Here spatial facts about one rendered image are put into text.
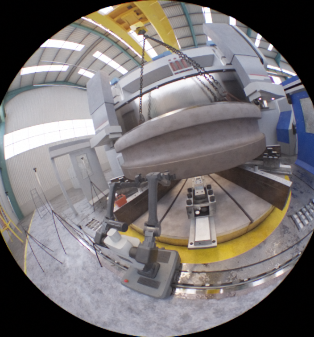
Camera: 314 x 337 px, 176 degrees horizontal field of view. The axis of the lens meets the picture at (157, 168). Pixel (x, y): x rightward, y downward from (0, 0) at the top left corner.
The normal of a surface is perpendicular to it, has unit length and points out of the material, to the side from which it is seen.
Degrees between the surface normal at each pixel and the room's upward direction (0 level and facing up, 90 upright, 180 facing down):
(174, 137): 90
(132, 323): 0
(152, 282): 0
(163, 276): 0
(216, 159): 90
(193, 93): 90
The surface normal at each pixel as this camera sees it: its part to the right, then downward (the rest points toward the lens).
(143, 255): -0.41, -0.64
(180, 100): -0.35, 0.32
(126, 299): -0.29, -0.93
